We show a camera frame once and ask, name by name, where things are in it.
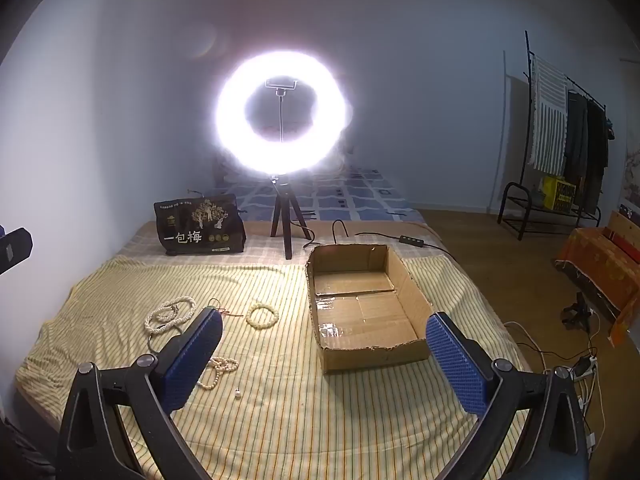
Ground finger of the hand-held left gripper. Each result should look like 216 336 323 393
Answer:
0 227 34 275

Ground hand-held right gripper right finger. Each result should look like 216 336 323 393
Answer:
425 311 591 480

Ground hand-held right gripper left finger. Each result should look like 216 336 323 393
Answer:
56 306 224 480

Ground small white bead necklace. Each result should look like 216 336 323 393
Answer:
196 356 240 391

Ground long white bead necklace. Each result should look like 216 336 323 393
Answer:
145 296 197 335

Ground red string cord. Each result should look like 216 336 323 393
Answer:
209 299 244 319

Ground cream bead bracelet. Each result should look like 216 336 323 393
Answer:
245 303 279 329

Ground cardboard box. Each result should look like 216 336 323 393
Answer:
306 243 434 374

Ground yellow striped sheet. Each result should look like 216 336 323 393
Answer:
15 247 531 480

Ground white power strip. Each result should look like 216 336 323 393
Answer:
572 355 598 381

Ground black printed snack bag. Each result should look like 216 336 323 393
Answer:
153 195 247 257

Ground small black device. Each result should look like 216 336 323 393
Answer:
561 292 593 331

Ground checkered blanket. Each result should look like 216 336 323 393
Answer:
117 220 451 271

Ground orange patterned cloth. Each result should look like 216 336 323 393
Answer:
555 227 640 326

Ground black tripod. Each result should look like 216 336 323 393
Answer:
270 175 317 261

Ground black metal shoe rack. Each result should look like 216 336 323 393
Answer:
496 181 603 241

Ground yellow crate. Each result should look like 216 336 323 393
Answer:
541 175 577 210

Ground blue patterned bedsheet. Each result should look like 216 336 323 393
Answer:
215 165 426 226

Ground black hanging garment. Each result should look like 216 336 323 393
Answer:
585 100 610 211

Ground striped towel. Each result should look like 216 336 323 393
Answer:
529 55 570 173

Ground grey hanging coat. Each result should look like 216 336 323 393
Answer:
565 89 590 181

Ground black clothes rack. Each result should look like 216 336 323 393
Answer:
522 30 613 221

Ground phone holder clamp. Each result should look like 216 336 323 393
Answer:
265 78 301 98

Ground black cable with inline switch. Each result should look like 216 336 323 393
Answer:
330 219 458 263

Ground white cables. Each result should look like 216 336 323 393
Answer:
502 320 601 461

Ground ring light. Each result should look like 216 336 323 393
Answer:
216 50 351 177

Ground wall poster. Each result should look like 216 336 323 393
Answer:
622 135 640 221

